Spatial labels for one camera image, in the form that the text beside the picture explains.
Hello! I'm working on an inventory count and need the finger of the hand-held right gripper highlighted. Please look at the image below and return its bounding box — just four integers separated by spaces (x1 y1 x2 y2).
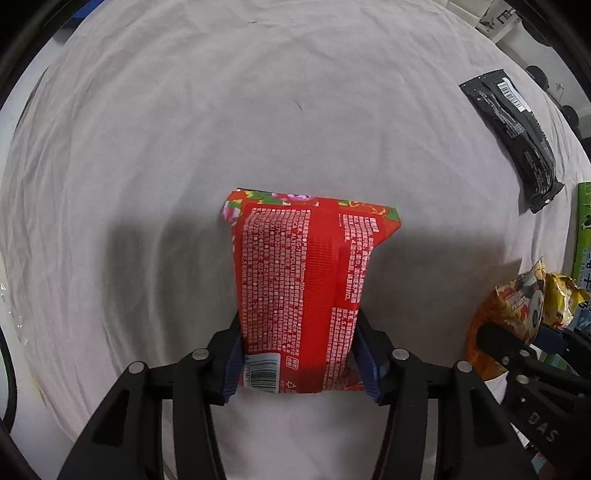
536 323 591 377
476 322 542 376

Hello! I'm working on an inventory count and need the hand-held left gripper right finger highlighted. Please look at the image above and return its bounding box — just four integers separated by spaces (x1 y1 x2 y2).
352 306 539 480

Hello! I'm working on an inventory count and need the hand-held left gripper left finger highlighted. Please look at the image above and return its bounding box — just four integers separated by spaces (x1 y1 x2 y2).
55 313 244 480

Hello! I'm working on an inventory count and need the orange yellow snack packet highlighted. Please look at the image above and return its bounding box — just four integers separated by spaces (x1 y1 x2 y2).
465 258 548 380

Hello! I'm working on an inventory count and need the red floral snack packet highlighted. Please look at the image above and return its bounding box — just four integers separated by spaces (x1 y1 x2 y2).
219 188 402 396

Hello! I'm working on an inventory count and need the gold snack packet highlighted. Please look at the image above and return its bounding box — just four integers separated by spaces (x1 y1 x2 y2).
539 272 591 332

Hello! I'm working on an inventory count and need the green box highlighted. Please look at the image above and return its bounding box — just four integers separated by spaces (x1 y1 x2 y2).
571 182 591 282

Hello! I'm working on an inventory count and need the black snack packet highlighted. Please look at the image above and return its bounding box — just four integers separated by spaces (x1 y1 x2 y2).
459 69 565 215

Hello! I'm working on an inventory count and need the black chair wheel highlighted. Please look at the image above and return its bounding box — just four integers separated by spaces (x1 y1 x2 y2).
525 66 551 89
560 106 585 137

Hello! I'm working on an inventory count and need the white tablecloth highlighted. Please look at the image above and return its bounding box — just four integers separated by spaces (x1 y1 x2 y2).
0 0 591 480

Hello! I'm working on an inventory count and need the white furniture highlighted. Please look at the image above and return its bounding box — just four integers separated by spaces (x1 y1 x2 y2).
475 7 525 41

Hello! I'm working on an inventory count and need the black cable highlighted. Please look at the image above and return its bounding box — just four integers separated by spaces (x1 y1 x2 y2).
0 330 20 428

